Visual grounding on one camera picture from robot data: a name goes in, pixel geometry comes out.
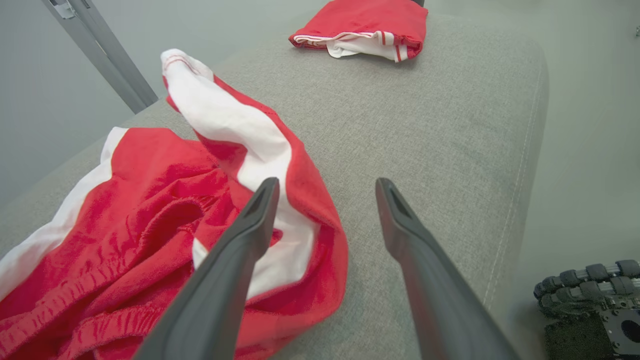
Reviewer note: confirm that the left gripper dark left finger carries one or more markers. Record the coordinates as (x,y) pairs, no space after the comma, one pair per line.
(215,310)

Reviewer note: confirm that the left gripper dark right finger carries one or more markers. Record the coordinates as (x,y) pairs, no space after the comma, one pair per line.
(440,310)

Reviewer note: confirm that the red garment with Bulls print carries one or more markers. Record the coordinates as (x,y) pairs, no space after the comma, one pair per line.
(125,225)

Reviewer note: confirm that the red garment with striped trim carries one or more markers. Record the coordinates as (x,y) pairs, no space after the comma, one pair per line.
(365,17)

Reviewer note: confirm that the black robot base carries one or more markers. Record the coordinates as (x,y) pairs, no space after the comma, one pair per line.
(575,337)

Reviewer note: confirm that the grey metal support post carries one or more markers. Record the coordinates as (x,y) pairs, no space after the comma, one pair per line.
(111,60)

